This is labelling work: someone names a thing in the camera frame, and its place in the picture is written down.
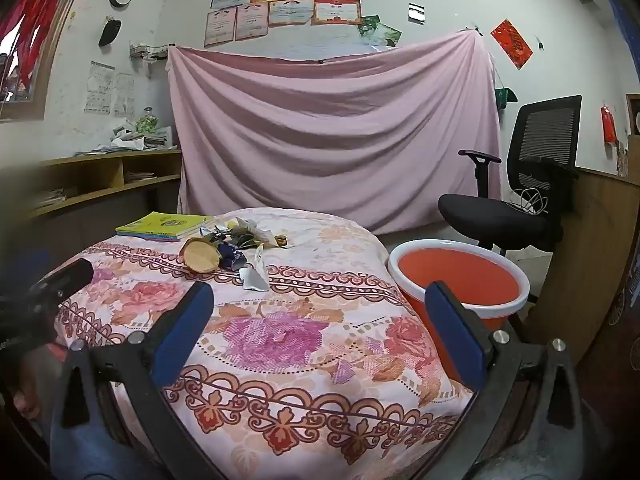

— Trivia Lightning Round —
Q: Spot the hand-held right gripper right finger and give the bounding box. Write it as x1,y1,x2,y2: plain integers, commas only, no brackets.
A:
415,281,598,480

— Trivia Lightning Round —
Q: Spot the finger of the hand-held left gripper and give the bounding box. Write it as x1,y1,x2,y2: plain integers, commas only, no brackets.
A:
27,257,96,307

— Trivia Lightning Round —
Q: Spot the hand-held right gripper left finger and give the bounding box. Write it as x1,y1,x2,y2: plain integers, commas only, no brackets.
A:
50,281,226,480

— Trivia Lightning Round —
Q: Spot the red bucket with white rim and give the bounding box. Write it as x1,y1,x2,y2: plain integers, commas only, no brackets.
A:
387,240,530,386

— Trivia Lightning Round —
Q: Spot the tan paper cup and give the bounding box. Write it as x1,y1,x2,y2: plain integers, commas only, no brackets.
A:
179,237,221,274

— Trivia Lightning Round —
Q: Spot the silver wrapper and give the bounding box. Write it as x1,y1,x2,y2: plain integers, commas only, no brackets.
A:
239,265,270,292

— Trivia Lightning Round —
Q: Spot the dark blue wrapper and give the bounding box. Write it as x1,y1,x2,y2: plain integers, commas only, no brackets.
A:
217,242,248,271

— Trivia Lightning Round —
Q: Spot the heap of wrappers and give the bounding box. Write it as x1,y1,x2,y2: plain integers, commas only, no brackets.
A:
200,216,278,251

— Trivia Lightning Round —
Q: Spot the person's left hand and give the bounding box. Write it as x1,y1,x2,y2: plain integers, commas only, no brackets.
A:
11,355,52,422

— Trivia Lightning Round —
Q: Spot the wooden desk with shelves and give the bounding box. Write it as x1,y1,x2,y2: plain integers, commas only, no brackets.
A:
27,149,183,241

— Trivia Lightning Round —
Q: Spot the yellow book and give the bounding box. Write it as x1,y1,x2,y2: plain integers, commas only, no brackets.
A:
116,212,215,239

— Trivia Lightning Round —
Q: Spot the floral printed blanket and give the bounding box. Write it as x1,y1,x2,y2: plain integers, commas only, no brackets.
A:
50,207,476,480

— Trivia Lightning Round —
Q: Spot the pile of papers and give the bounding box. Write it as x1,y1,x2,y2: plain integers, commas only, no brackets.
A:
75,117,180,157

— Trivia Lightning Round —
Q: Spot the wooden panel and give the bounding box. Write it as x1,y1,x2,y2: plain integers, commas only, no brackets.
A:
530,165,640,376

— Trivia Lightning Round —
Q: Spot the glass jar with candies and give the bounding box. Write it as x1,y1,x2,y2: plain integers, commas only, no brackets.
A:
135,106,160,135

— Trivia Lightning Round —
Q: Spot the black office chair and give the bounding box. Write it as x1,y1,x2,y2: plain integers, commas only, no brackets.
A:
438,95,583,257

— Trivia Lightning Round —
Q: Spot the pink hanging sheet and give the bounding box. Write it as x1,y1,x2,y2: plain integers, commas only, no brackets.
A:
165,27,503,236

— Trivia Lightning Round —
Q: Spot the black hanging cap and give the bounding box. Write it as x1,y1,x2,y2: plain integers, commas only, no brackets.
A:
98,17,122,47

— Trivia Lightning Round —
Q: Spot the red hanging charm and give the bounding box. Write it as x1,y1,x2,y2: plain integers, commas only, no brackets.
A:
601,104,617,145

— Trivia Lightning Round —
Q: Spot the red curtain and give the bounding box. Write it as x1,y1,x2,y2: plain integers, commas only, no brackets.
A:
0,0,65,96

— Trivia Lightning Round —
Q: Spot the blue printed cloth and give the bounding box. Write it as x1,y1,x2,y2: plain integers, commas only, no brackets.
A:
597,0,640,61

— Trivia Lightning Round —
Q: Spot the white cable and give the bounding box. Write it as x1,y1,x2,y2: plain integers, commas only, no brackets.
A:
507,187,549,216

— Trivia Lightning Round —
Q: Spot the wall calendar sheet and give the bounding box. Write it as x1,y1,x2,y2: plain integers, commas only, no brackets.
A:
114,72,136,116
84,61,117,113

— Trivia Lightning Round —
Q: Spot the wooden window frame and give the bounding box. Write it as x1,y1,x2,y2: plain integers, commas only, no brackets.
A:
0,0,96,122

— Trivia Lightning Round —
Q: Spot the wire wall rack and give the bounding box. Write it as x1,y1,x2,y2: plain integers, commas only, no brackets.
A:
129,42,168,64

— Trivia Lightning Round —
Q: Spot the brown wooden door frame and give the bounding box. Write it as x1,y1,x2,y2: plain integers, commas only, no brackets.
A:
625,92,640,136

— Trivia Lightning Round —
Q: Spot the red paper wall decoration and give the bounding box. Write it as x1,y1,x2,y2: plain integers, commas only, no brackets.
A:
490,19,533,70

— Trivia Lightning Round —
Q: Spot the group of wall certificates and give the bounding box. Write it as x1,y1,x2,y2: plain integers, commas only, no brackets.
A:
204,0,391,47

